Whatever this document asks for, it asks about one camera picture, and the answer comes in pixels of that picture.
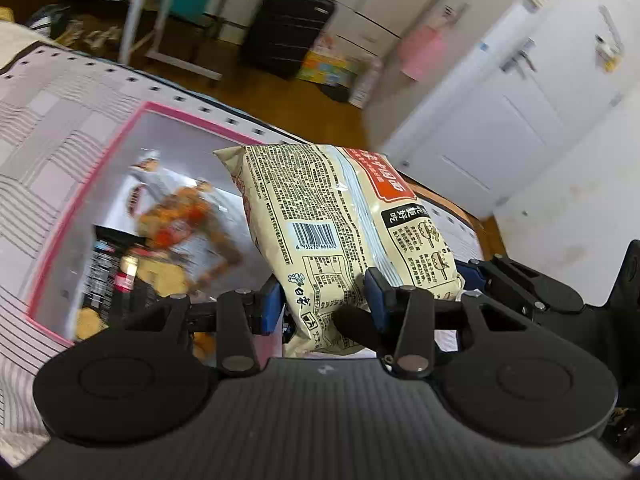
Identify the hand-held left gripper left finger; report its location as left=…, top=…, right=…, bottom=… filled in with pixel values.
left=125, top=277, right=287, bottom=378

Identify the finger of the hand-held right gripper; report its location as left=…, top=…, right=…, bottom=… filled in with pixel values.
left=456, top=254, right=585, bottom=314

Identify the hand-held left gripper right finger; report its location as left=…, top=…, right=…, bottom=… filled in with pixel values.
left=364, top=267, right=527, bottom=380

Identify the cream instant noodle packet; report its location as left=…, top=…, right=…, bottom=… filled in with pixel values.
left=213, top=143, right=467, bottom=359

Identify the white printed snack packet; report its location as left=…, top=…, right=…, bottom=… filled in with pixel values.
left=122, top=149, right=213, bottom=216

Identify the pink-rimmed clear storage bin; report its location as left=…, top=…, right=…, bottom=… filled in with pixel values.
left=24, top=101, right=321, bottom=348

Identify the clear bag of orange snacks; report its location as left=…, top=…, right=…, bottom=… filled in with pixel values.
left=75, top=185, right=247, bottom=358

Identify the black snack packet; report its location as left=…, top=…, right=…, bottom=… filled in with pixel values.
left=80, top=226, right=132, bottom=321
left=112, top=254, right=166, bottom=326

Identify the white wardrobe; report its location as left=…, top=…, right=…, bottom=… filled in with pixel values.
left=362, top=0, right=640, bottom=306

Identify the tall white box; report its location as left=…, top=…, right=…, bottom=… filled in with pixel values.
left=349, top=55, right=385, bottom=109

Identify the colourful cardboard box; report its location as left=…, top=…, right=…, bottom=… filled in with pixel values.
left=296, top=49, right=362, bottom=89

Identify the pink hanging garment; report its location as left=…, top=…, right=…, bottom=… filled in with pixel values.
left=396, top=4, right=449, bottom=82

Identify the black suitcase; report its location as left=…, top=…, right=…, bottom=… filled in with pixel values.
left=241, top=0, right=337, bottom=81

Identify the silver door handle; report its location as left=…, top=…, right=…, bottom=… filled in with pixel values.
left=501, top=39, right=539, bottom=78

